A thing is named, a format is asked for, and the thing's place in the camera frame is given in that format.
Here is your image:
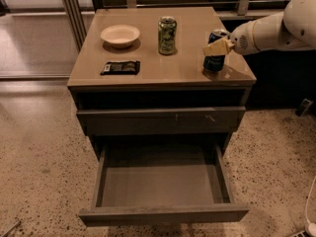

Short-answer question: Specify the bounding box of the black snack packet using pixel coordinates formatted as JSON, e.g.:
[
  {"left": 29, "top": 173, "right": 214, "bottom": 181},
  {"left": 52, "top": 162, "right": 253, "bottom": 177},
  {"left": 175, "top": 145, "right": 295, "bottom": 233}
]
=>
[{"left": 101, "top": 61, "right": 140, "bottom": 75}]

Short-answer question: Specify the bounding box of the grey drawer cabinet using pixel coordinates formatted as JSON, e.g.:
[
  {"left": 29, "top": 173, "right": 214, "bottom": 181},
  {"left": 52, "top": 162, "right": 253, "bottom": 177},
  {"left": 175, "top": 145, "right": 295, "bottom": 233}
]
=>
[{"left": 66, "top": 6, "right": 257, "bottom": 228}]

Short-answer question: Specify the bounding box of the dark blue pepsi can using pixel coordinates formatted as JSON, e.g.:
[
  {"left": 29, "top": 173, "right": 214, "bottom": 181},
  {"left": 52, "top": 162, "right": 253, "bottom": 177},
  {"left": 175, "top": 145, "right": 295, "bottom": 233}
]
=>
[{"left": 203, "top": 29, "right": 229, "bottom": 72}]

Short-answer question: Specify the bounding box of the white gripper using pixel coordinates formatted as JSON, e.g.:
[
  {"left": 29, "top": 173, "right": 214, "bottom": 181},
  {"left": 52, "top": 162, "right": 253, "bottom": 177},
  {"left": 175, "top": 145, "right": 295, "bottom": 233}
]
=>
[{"left": 202, "top": 21, "right": 260, "bottom": 56}]

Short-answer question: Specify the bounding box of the closed grey top drawer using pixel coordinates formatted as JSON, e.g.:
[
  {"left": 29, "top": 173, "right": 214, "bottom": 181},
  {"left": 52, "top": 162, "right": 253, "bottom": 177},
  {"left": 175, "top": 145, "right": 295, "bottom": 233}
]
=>
[{"left": 77, "top": 107, "right": 246, "bottom": 136}]

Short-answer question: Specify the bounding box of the green soda can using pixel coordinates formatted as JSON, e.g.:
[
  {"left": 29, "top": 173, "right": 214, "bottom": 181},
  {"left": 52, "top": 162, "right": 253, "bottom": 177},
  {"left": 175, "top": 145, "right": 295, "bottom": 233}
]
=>
[{"left": 158, "top": 16, "right": 177, "bottom": 55}]

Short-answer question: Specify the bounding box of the white cable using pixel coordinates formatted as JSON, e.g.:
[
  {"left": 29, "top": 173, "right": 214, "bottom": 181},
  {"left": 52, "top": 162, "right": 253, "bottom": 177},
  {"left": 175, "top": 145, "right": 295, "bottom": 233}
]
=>
[{"left": 303, "top": 175, "right": 316, "bottom": 237}]

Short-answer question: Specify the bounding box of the metal rod on floor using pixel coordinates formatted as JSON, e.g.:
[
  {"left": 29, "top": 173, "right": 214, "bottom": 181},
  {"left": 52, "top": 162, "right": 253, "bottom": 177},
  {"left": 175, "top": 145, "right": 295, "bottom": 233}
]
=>
[{"left": 0, "top": 220, "right": 21, "bottom": 237}]

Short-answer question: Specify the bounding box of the open grey middle drawer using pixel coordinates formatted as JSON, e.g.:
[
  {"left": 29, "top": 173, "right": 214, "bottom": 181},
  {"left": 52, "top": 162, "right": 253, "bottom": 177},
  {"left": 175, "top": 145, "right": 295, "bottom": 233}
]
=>
[{"left": 79, "top": 144, "right": 249, "bottom": 226}]

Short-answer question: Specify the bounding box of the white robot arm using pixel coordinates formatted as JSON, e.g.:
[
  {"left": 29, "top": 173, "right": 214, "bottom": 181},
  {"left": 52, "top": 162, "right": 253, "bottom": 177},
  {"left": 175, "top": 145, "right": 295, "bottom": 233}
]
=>
[{"left": 203, "top": 0, "right": 316, "bottom": 56}]

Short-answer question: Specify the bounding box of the white paper bowl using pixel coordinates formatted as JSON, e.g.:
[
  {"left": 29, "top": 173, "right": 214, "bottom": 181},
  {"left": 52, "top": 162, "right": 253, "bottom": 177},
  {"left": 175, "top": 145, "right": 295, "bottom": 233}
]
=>
[{"left": 101, "top": 25, "right": 140, "bottom": 48}]

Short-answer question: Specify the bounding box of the small black floor object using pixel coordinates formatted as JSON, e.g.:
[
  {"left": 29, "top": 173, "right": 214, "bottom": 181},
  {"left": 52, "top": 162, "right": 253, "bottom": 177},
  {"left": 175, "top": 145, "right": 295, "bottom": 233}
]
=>
[{"left": 295, "top": 98, "right": 313, "bottom": 117}]

